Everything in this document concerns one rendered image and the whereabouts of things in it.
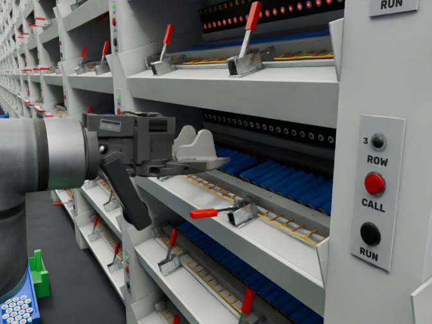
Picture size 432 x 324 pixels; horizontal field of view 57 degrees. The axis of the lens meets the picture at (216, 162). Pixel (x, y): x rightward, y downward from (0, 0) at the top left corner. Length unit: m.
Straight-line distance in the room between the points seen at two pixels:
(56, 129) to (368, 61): 0.35
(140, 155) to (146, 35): 0.44
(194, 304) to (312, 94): 0.47
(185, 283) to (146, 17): 0.56
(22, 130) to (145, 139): 0.14
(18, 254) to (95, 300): 0.83
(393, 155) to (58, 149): 0.35
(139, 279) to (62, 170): 0.57
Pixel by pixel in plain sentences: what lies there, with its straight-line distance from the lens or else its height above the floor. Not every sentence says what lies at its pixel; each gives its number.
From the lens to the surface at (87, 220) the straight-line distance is 1.68.
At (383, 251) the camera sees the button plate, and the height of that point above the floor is 0.55.
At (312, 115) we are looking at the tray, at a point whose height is 0.65.
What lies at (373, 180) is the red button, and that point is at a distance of 0.34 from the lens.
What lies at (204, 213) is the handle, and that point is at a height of 0.52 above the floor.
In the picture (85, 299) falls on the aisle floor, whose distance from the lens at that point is 1.38.
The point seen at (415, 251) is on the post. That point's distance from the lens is 0.34.
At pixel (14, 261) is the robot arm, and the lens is 0.54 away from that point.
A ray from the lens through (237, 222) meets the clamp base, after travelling 0.54.
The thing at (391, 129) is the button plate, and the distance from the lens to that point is 0.33.
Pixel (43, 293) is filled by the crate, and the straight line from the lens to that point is 1.43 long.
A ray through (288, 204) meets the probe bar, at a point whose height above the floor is 0.53.
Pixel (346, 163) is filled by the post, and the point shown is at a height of 0.62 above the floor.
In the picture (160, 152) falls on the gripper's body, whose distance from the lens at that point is 0.55.
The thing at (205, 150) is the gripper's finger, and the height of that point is 0.59.
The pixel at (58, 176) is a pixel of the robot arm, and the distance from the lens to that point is 0.50.
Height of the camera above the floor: 0.69
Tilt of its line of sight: 13 degrees down
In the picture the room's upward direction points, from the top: straight up
